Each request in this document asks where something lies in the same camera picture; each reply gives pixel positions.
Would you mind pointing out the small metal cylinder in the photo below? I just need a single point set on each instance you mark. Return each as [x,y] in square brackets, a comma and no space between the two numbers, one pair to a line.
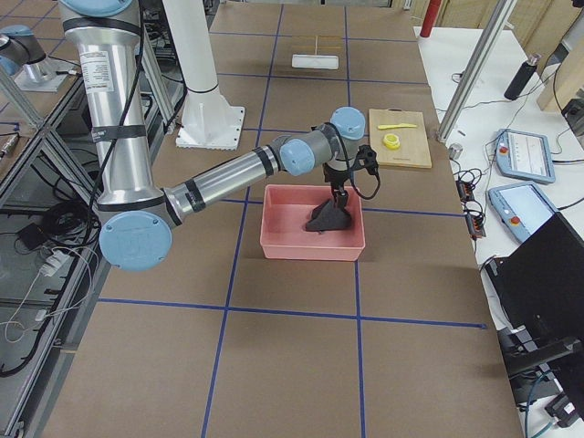
[455,151]

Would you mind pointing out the bamboo cutting board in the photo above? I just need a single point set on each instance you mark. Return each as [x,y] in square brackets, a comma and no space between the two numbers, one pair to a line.
[414,151]

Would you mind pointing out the black monitor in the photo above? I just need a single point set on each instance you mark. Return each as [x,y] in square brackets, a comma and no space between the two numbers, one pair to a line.
[540,285]

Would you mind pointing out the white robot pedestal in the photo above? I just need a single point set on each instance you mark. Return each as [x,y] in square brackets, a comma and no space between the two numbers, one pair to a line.
[208,120]

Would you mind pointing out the grey wiping cloth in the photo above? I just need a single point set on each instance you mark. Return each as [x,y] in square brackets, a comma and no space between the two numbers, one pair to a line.
[328,217]

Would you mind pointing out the red cylinder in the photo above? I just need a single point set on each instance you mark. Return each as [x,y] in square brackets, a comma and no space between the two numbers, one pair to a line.
[432,11]

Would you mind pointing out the blue teach pendant near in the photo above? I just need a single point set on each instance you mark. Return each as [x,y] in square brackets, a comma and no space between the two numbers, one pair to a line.
[522,207]

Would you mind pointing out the white rectangular tray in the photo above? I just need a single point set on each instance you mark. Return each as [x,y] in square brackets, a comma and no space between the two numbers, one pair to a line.
[321,62]

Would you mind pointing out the blue teach pendant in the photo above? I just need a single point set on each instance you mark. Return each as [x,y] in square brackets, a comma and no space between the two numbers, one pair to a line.
[524,156]
[522,207]

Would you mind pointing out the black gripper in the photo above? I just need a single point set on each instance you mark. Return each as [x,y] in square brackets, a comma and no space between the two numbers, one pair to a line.
[336,177]

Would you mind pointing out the pink plastic bin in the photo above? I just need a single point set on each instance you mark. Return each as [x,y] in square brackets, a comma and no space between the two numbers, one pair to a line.
[287,208]

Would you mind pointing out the blue teach pendant far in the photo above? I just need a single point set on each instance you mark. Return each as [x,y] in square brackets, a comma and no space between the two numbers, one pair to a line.
[524,156]

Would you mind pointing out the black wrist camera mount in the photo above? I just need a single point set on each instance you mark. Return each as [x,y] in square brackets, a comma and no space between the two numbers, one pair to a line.
[366,159]

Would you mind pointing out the yellow plastic knife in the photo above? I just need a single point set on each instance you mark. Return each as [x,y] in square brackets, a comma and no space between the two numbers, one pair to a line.
[397,126]

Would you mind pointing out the yellow lemon slice toy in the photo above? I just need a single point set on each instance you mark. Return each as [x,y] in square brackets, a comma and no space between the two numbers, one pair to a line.
[391,141]

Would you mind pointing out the aluminium frame post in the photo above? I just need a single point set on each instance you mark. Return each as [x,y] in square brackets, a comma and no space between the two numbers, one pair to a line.
[482,50]

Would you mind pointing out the black water bottle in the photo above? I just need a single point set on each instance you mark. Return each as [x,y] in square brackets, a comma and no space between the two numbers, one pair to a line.
[522,76]

